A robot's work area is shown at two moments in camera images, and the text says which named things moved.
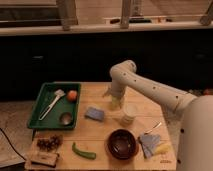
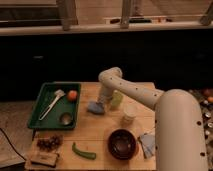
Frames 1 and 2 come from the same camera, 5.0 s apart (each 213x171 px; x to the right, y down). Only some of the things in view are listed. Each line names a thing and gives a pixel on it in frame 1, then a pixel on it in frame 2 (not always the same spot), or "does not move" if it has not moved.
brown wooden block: [45, 159] does not move
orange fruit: [72, 94] does not move
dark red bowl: [122, 144] does not move
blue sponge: [95, 113] to [95, 107]
